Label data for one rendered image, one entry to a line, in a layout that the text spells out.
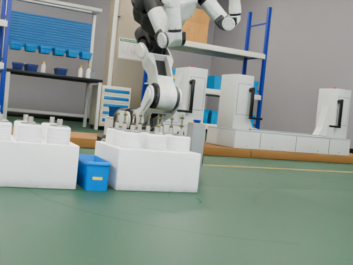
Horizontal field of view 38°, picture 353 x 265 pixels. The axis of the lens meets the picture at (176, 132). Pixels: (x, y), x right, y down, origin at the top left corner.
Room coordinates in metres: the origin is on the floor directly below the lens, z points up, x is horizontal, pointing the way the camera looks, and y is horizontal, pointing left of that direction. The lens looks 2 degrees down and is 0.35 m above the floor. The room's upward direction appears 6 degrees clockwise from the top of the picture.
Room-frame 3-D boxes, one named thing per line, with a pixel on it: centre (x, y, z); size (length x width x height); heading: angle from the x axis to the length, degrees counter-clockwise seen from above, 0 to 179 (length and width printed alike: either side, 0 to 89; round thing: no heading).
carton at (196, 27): (7.89, 0.08, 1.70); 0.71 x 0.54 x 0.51; 120
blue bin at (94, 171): (2.24, 0.36, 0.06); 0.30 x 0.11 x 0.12; 22
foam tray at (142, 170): (2.42, 0.14, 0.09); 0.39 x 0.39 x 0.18; 24
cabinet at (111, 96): (8.14, 1.10, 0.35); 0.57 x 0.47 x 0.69; 26
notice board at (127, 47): (8.80, 0.90, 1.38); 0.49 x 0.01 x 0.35; 116
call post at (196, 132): (2.60, -0.10, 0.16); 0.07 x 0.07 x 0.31; 24
